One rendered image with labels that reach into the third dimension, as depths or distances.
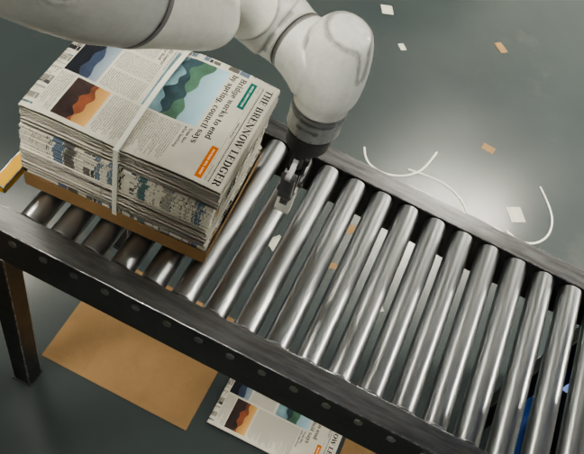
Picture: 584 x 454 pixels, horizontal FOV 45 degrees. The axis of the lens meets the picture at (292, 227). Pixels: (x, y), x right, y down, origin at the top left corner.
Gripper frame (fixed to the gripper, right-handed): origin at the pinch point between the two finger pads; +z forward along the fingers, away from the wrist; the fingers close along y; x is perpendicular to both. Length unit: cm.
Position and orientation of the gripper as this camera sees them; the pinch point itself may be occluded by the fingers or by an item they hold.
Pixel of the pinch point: (286, 198)
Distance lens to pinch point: 132.5
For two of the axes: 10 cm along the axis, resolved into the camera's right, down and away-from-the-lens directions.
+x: 8.9, 4.5, -0.6
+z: -2.2, 5.4, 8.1
